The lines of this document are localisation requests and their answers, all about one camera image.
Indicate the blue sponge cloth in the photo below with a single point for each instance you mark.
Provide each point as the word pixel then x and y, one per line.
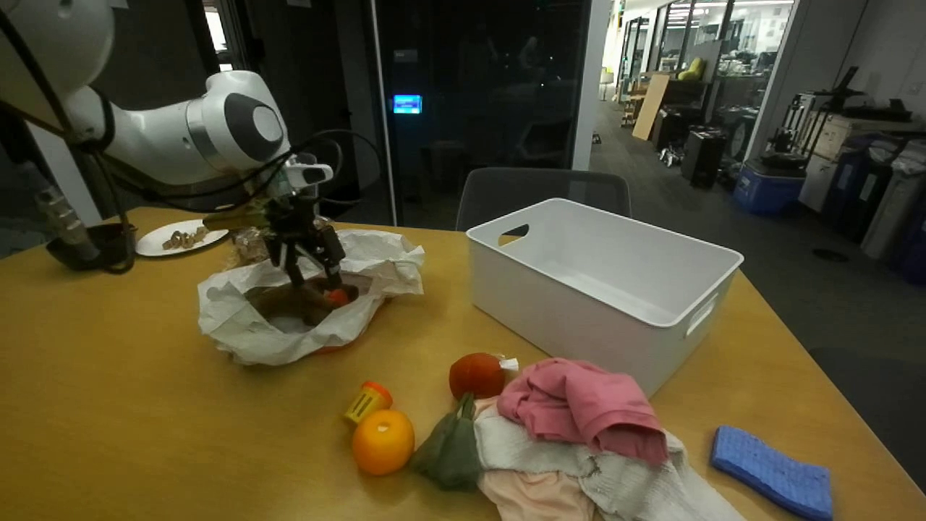
pixel 770 472

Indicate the clear bag of snacks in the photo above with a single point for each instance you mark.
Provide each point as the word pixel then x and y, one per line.
pixel 249 245

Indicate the orange fruit toy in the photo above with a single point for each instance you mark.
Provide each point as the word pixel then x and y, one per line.
pixel 383 441

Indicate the red ball toy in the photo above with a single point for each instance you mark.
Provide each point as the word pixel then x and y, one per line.
pixel 474 378

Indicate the green fabric pouch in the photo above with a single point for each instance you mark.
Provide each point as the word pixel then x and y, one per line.
pixel 451 453

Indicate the blue storage bin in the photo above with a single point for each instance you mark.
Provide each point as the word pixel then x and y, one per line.
pixel 768 190

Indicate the white plastic bag orange print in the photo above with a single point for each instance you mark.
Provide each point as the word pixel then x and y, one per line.
pixel 240 328

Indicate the blue lit screen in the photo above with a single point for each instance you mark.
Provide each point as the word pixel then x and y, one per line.
pixel 405 104

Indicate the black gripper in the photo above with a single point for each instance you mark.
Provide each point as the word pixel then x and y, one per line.
pixel 294 216

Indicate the dark trash bin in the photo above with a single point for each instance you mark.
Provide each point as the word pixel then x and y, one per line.
pixel 893 204

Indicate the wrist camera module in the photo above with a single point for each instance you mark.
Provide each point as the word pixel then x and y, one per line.
pixel 310 175

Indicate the white plastic bin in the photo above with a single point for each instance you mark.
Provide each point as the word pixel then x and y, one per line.
pixel 618 289

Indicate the white cloth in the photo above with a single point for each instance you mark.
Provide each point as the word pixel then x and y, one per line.
pixel 637 486

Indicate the wooden board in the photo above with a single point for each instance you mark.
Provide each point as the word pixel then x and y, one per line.
pixel 651 104

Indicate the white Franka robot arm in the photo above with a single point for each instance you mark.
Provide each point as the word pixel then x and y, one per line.
pixel 182 126

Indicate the peach cloth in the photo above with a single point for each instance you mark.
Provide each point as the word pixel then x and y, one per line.
pixel 531 493

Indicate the white plate with food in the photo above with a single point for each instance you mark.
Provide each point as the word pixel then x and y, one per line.
pixel 176 237

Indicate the small red toy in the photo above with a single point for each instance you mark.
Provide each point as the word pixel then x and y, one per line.
pixel 336 295

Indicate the black round base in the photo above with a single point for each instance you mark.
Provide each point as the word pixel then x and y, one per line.
pixel 90 249

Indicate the pink cloth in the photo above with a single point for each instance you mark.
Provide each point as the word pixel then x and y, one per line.
pixel 587 405

